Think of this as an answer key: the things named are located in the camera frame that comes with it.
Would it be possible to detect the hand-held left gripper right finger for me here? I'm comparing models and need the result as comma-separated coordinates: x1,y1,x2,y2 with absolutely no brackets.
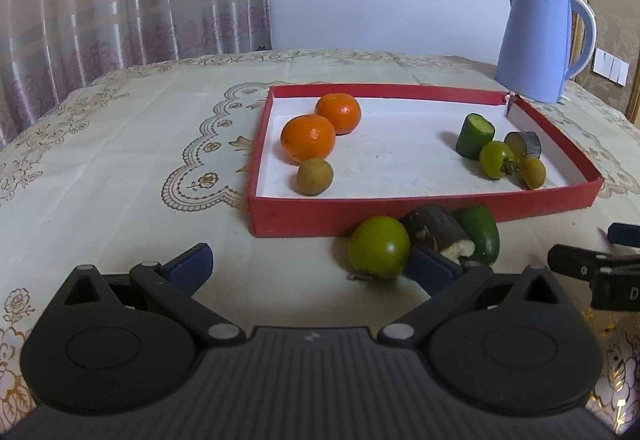
376,247,577,349

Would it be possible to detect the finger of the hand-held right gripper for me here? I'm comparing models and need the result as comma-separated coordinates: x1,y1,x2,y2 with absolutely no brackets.
607,222,640,249
547,244,640,311

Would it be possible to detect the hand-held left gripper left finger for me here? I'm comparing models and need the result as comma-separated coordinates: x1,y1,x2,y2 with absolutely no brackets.
60,242,247,349

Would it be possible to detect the round green fruit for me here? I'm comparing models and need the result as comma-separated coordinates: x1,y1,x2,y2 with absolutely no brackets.
347,216,412,281
479,141,516,181

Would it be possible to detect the yellow-brown round fruit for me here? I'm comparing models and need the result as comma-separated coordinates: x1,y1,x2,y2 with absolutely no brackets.
517,156,547,191
295,158,334,197

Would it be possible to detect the red cardboard box tray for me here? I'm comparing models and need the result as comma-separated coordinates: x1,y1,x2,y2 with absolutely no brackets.
246,83,604,239

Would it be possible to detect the green cucumber piece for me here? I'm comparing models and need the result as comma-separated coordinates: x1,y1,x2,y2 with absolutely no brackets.
455,114,496,159

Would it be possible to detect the orange tangerine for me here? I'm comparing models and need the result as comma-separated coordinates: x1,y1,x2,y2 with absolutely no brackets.
315,92,362,135
280,115,337,165

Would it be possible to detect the dark sugarcane piece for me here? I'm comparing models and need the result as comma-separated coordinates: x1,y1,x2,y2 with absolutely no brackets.
503,131,543,159
400,205,476,265

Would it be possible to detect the oval dark green fruit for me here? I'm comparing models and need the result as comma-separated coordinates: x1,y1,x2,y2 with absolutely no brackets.
452,206,501,265

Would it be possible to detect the floral cream tablecloth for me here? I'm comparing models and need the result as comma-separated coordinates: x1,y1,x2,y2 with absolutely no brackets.
0,48,640,440

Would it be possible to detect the light blue electric kettle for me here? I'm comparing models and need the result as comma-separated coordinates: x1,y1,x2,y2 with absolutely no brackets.
494,0,598,105

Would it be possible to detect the white wall switch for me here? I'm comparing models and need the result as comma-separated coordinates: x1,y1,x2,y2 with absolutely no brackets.
592,47,630,85

